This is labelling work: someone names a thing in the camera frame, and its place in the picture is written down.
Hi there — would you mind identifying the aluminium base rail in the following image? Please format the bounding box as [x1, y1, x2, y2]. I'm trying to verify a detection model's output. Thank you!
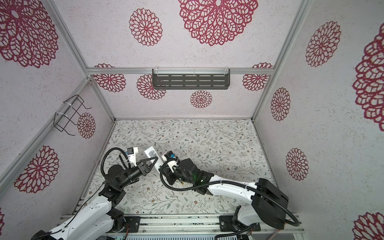
[59, 212, 306, 236]

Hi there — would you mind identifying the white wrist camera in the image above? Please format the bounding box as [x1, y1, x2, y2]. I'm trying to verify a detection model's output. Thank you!
[126, 147, 139, 167]
[162, 151, 180, 173]

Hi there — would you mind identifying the white remote control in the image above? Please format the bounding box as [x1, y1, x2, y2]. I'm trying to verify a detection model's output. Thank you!
[144, 146, 164, 173]

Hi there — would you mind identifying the dark grey wall shelf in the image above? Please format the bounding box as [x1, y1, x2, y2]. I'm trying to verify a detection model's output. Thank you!
[152, 69, 231, 90]

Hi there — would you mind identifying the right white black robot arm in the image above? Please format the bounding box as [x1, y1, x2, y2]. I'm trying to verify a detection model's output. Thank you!
[159, 158, 300, 230]

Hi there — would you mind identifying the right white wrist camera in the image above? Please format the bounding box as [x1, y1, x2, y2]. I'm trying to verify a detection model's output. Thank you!
[162, 151, 180, 173]

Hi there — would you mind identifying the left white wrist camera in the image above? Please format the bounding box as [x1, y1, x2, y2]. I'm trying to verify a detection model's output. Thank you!
[126, 147, 139, 167]

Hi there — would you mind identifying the black wire wall rack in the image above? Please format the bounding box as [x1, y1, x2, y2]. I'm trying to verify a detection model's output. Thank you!
[53, 95, 91, 136]

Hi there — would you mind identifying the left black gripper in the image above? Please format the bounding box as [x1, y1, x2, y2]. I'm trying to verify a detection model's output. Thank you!
[119, 156, 158, 190]

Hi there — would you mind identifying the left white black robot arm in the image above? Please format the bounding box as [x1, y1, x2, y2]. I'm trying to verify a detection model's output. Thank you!
[32, 147, 162, 240]

